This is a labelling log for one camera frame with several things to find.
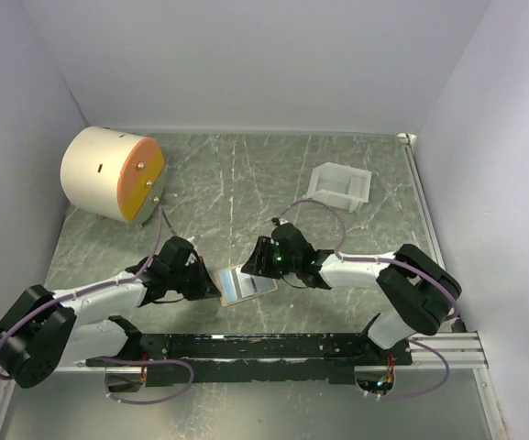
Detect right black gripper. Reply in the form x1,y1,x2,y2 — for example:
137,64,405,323
241,236,299,280

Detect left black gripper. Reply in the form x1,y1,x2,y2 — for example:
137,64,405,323
168,256,222,301

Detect beige leather card holder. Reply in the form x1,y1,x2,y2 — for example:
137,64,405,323
212,266,278,307

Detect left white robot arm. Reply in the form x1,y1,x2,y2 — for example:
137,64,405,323
0,236,220,389

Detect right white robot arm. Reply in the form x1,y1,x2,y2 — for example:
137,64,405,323
241,223,461,365

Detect white card tray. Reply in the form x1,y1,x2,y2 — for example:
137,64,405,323
306,162,372,213

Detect cream cylinder with orange face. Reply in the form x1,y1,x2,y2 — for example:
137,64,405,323
60,126,167,226

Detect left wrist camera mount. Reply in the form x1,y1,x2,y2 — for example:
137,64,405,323
191,236,203,249

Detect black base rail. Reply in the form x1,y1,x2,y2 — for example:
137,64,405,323
84,332,414,386

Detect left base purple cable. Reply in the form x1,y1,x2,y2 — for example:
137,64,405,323
103,357,196,405

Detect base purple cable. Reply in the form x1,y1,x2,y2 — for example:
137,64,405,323
362,338,451,401
103,357,196,405

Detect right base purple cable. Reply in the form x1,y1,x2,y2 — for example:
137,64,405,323
362,338,451,401

